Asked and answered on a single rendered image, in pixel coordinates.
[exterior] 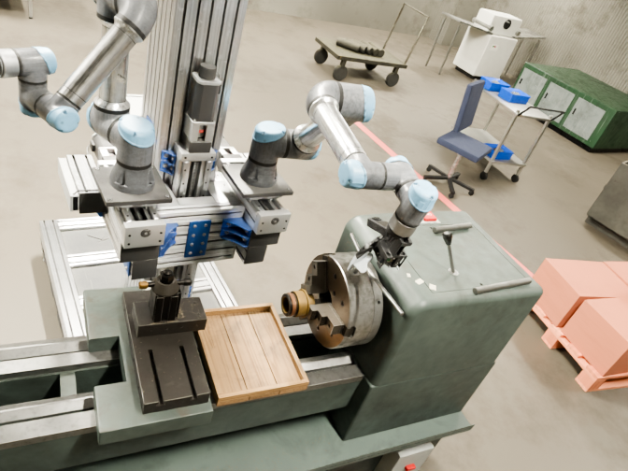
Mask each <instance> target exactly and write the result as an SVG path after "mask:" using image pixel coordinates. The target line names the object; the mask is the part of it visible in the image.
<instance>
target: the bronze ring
mask: <svg viewBox="0 0 628 471"><path fill-rule="evenodd" d="M280 304H281V310H282V312H283V314H284V315H285V316H286V317H291V316H293V317H302V318H305V317H306V316H307V315H308V312H309V307H310V305H315V299H314V296H313V294H307V292H306V291H305V290H304V289H299V290H298V291H291V292H290V293H284V294H283V295H282V296H281V302H280Z"/></svg>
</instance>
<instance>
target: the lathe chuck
mask: <svg viewBox="0 0 628 471"><path fill-rule="evenodd" d="M322 255H328V290H329V292H328V293H313V296H314V299H321V298H322V297H325V298H327V301H328V303H331V304H332V306H333V307H334V309H335V311H336V312H337V314H338V315H339V317H340V318H341V320H342V321H343V322H344V324H345V325H346V327H347V328H348V329H351V327H352V326H354V330H353V332H352V335H351V336H350V337H346V336H343V335H342V333H341V334H336V335H330V334H329V332H328V330H327V329H326V327H325V326H324V325H322V326H319V325H318V324H317V322H316V321H315V320H308V324H309V327H310V329H311V331H312V333H313V335H314V336H315V337H316V339H317V340H318V341H319V342H320V343H321V344H322V345H323V346H324V347H325V348H327V349H336V348H343V347H349V346H355V345H359V344H360V343H362V342H363V341H364V340H365V339H366V337H367V336H368V334H369V331H370V329H371V326H372V322H373V318H374V294H373V289H372V284H371V281H370V277H369V276H368V273H367V271H366V272H365V273H361V272H360V271H359V275H358V276H354V275H352V274H351V272H350V271H348V269H347V268H348V266H349V265H350V262H351V260H352V259H353V257H354V256H355V255H353V254H351V253H348V252H338V253H322V254H319V255H317V256H316V257H315V258H314V259H313V260H322V258H323V256H322ZM307 274H312V262H311V263H310V265H309V267H308V269H307ZM307 274H306V278H305V283H307Z"/></svg>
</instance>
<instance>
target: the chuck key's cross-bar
mask: <svg viewBox="0 0 628 471"><path fill-rule="evenodd" d="M350 238H351V240H352V242H353V244H354V246H355V248H356V249H357V251H359V250H360V247H359V245H358V243H357V241H356V239H355V237H354V235H353V233H351V234H350ZM366 271H367V273H368V274H369V275H370V277H371V278H372V279H373V280H374V281H375V282H376V283H377V285H378V286H379V288H380V289H381V290H382V292H383V293H384V294H385V295H386V297H387V298H388V299H389V301H390V302H391V303H392V305H393V306H394V307H395V309H396V310H397V311H398V313H399V314H400V315H401V316H402V315H404V312H403V310H402V309H401V308H400V307H399V306H398V305H397V304H396V302H395V301H394V300H393V298H392V297H391V296H390V294H389V293H388V292H387V290H386V289H385V288H384V287H383V285H382V284H381V283H380V281H379V280H378V279H377V277H376V276H375V275H374V273H373V272H372V271H371V269H370V268H369V266H368V265H367V270H366Z"/></svg>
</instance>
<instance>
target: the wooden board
mask: <svg viewBox="0 0 628 471"><path fill-rule="evenodd" d="M205 312H206V315H207V324H206V328H205V330H200V331H194V334H195V337H196V341H197V344H198V347H199V350H200V353H201V356H202V360H203V363H204V366H205V369H206V372H207V377H208V381H209V384H210V387H211V391H212V393H213V396H214V400H215V403H216V406H217V407H219V406H224V405H229V404H234V403H239V402H244V401H248V400H253V399H259V398H264V397H268V396H273V395H278V394H284V393H292V392H298V391H302V390H306V389H307V386H308V383H309V380H308V378H307V375H306V373H305V371H304V368H303V366H302V365H301V363H300V361H299V359H298V357H297V354H296V352H295V350H294V348H293V345H292V343H291V340H290V339H289V337H288V335H287V333H286V331H285V329H284V327H283V324H282V322H281V320H280V318H279V316H278V313H277V311H276V309H275V307H274V305H273V303H265V304H256V305H246V306H237V307H218V308H209V309H205Z"/></svg>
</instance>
